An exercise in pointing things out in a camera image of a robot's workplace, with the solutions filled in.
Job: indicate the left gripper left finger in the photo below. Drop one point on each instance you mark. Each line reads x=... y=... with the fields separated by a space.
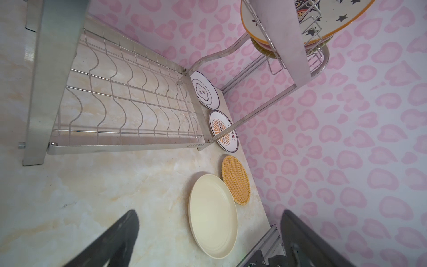
x=114 y=247

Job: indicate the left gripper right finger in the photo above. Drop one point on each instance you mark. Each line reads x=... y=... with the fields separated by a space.
x=305 y=248

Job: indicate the cream plain plate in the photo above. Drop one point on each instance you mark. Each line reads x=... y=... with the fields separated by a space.
x=213 y=216

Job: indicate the orange woven plate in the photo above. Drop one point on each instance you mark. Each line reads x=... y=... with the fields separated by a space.
x=236 y=178

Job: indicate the yellow woven plate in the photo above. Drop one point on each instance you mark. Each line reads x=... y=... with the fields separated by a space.
x=270 y=54

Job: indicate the white star cartoon plate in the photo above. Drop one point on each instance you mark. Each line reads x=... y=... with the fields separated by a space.
x=298 y=23

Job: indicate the pink bear plate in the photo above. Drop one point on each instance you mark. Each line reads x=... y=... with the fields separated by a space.
x=308 y=49

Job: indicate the steel two-tier dish rack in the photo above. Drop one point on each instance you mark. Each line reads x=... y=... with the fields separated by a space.
x=95 y=90

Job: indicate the white plate orange sunburst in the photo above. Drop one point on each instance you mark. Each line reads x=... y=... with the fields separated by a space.
x=219 y=122

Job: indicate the white plate black rim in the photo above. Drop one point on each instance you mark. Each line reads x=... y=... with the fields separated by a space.
x=205 y=91

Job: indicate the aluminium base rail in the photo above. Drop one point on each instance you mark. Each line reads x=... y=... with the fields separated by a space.
x=268 y=251

